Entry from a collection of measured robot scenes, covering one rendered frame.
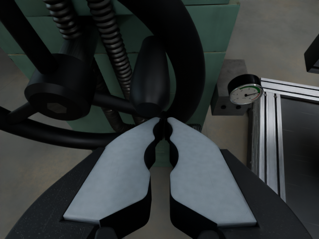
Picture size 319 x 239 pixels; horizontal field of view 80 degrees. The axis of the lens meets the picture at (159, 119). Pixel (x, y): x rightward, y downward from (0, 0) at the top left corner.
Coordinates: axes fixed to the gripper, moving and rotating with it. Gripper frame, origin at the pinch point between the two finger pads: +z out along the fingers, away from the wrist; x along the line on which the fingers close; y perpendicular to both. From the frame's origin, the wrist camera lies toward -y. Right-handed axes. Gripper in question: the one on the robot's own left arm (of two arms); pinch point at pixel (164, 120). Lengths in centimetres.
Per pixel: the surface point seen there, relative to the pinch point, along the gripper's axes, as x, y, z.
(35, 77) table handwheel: -11.7, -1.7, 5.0
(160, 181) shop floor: -4, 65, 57
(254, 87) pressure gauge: 16.2, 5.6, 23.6
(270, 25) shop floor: 82, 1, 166
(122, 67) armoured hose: -5.7, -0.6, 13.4
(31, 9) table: -14.9, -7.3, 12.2
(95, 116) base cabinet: -21.8, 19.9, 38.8
